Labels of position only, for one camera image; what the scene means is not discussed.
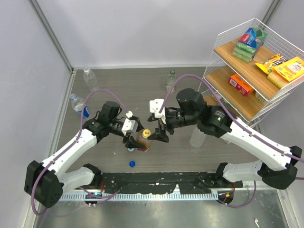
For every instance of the white slotted cable duct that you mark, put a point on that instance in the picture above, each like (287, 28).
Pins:
(175, 196)

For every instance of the clear bottle blue cap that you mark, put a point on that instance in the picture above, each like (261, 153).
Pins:
(197, 138)

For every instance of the yellow bottle cap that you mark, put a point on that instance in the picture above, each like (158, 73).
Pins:
(146, 133)

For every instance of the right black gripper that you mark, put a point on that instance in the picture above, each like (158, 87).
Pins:
(159, 134)

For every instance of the white wire shelf rack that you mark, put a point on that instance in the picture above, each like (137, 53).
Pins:
(223, 64)

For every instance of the clear empty plastic bottle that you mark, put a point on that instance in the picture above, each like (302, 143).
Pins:
(90, 79)

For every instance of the yellow sponge pack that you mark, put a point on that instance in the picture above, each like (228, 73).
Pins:
(286, 72)

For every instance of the dark blue bottle cap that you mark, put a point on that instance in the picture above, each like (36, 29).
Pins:
(132, 163)

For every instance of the green cap glass bottle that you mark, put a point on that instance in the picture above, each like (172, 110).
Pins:
(171, 78)

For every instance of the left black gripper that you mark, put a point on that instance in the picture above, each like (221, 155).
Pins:
(132, 142)

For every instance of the green sponge pack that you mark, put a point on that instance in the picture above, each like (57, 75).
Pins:
(249, 44)

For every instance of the amber tea bottle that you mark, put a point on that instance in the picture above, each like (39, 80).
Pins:
(143, 140)

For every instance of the yellow candy bag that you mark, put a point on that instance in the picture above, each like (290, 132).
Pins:
(268, 65)

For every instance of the blue label water bottle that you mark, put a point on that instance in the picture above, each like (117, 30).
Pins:
(78, 104)

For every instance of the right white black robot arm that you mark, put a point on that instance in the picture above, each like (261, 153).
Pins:
(276, 163)

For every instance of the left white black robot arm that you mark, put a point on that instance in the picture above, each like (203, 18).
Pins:
(48, 180)

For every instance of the orange red box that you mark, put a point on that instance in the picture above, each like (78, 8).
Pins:
(240, 85)

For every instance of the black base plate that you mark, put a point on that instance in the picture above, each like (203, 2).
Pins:
(161, 182)

